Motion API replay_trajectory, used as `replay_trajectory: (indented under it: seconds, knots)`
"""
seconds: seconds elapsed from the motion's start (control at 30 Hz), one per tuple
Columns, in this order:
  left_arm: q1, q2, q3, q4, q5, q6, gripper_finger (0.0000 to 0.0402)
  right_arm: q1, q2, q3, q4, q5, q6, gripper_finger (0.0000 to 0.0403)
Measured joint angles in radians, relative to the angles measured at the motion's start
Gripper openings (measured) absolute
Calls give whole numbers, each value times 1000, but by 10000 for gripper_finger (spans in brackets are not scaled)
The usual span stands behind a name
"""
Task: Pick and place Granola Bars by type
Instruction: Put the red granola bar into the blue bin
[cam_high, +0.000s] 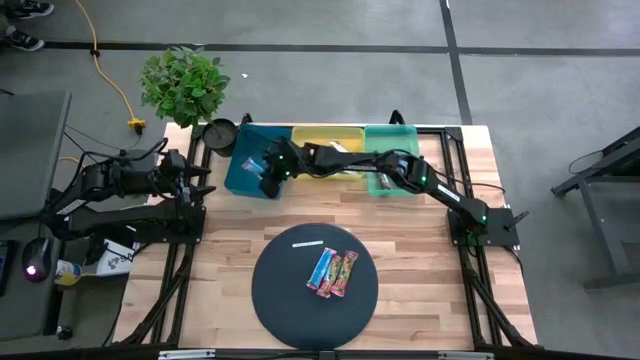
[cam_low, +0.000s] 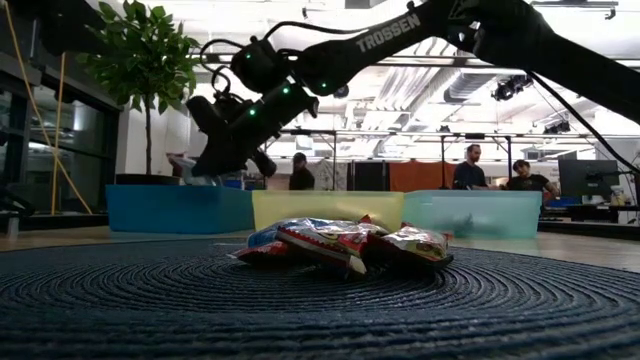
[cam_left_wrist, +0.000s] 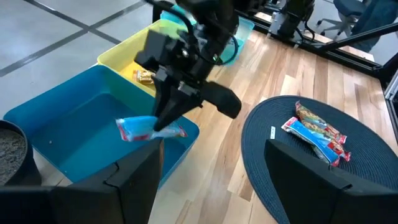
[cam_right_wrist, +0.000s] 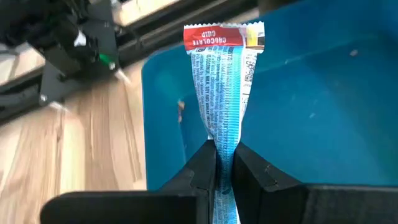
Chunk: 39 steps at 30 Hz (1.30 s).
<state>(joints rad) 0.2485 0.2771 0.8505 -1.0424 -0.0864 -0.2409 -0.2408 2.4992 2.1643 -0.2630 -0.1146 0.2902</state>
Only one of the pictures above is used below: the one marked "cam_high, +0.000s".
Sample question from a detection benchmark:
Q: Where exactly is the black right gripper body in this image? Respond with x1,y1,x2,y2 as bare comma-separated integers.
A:
258,138,304,200

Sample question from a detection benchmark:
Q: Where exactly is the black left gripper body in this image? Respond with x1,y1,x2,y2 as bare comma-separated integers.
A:
159,148,194,207

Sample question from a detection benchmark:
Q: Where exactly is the blue pink granola bar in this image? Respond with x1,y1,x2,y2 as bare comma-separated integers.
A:
241,156,267,177

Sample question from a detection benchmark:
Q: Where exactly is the red granola bar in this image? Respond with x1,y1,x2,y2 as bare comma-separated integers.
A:
315,253,344,300
330,250,360,298

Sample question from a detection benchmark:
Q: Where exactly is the blue wrapped granola bar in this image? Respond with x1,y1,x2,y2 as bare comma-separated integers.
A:
305,246,338,291

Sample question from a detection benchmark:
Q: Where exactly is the blue plastic bin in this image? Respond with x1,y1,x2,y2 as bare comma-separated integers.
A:
223,123,294,201

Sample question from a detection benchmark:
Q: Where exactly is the yellow plastic bin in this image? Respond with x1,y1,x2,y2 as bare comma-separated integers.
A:
290,125,367,182

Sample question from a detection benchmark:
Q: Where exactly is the green leafy plant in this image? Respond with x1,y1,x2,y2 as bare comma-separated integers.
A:
139,45,232,130

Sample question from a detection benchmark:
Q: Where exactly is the green plastic bin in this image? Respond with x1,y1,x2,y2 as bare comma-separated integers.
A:
363,124,426,198

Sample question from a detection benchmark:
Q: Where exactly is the white printed box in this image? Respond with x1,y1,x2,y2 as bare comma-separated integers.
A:
94,238,139,278

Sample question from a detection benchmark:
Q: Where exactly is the dark round plate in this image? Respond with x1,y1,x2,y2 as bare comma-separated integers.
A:
251,222,380,350

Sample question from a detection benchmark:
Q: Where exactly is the grey desk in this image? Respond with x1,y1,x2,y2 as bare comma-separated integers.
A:
0,90,72,222

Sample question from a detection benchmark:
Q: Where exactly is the yellow white bottle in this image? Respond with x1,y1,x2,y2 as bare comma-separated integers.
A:
53,259,84,288

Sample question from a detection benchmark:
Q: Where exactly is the person's shoe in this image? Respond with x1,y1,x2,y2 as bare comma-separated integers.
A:
4,25,46,52
14,0,55,20

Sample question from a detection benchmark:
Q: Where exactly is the dark grey side table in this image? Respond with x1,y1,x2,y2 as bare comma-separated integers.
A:
0,232,66,342

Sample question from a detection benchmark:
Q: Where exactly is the black metal stand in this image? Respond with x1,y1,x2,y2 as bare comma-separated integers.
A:
551,124,640,291

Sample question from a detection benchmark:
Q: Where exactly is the yellow extension cable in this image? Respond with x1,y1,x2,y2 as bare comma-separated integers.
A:
73,0,147,136

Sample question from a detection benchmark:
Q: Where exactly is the silver metal bracket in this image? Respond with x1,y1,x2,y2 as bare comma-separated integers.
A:
157,348,217,360
437,350,495,360

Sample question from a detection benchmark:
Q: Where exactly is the black cable loop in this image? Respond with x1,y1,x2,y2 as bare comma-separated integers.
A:
568,148,607,175

